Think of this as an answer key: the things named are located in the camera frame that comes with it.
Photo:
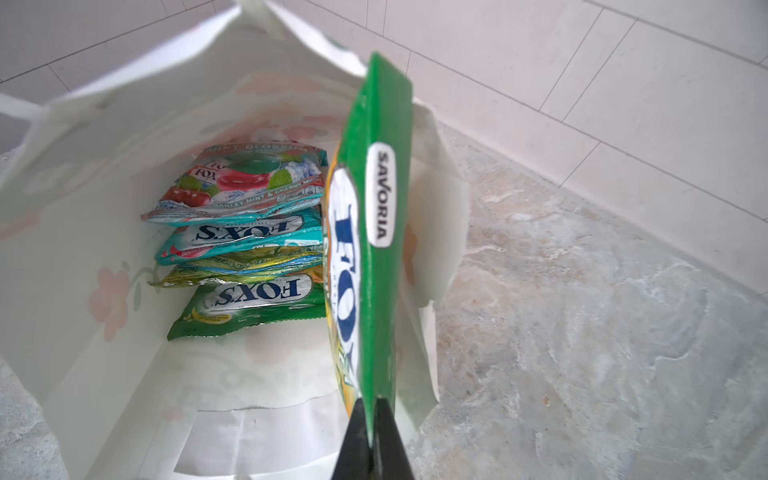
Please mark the teal mint Fox's candy bag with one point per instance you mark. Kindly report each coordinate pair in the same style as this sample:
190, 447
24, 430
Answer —
243, 182

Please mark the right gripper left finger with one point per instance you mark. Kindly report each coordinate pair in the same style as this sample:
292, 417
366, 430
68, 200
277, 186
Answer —
354, 461

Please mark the white floral paper bag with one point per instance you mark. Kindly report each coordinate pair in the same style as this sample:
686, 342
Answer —
86, 333

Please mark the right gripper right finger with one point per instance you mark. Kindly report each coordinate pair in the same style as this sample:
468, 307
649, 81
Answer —
390, 461

